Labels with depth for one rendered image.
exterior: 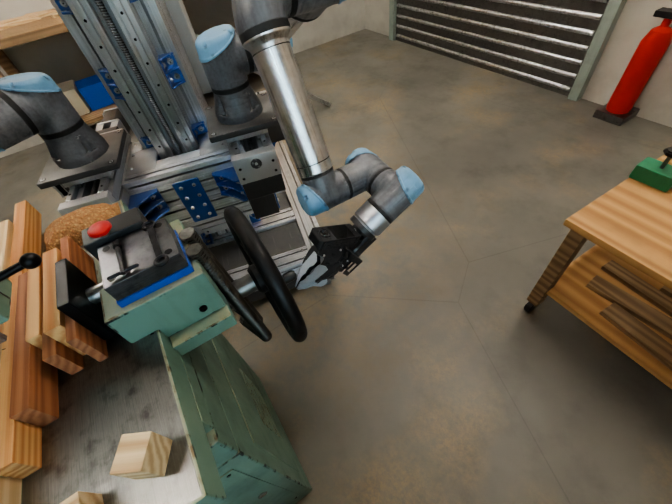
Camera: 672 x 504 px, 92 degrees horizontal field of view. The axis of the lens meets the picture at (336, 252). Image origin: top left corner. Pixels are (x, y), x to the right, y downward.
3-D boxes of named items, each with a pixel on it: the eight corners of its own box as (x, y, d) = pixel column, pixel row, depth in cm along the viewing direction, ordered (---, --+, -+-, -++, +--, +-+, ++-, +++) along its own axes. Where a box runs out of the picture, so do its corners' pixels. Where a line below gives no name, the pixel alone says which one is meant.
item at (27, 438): (42, 467, 37) (11, 462, 34) (22, 479, 36) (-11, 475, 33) (41, 214, 68) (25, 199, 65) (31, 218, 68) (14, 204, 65)
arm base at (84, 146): (63, 148, 104) (38, 119, 97) (111, 136, 106) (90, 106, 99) (51, 174, 95) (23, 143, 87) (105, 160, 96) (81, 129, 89)
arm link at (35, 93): (89, 117, 93) (52, 67, 83) (42, 141, 87) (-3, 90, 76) (68, 110, 98) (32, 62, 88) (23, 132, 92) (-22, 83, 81)
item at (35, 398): (59, 418, 40) (28, 407, 37) (42, 428, 40) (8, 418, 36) (54, 286, 55) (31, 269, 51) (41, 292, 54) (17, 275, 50)
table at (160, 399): (299, 449, 40) (289, 440, 36) (30, 649, 32) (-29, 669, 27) (178, 200, 76) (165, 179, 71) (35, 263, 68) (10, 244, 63)
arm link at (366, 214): (383, 216, 68) (360, 193, 72) (367, 231, 68) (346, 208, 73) (394, 228, 74) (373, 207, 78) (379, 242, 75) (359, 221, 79)
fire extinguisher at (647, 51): (636, 116, 219) (702, 8, 174) (619, 126, 214) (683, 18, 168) (608, 107, 230) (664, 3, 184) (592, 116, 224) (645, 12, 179)
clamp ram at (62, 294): (156, 313, 48) (118, 278, 41) (104, 341, 46) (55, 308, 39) (144, 274, 53) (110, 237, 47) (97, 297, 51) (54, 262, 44)
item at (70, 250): (109, 357, 45) (76, 337, 40) (100, 362, 44) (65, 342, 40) (93, 259, 58) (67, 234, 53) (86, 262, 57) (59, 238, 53)
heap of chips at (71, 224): (124, 226, 63) (112, 212, 60) (46, 261, 59) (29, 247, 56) (118, 202, 68) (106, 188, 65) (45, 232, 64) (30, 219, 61)
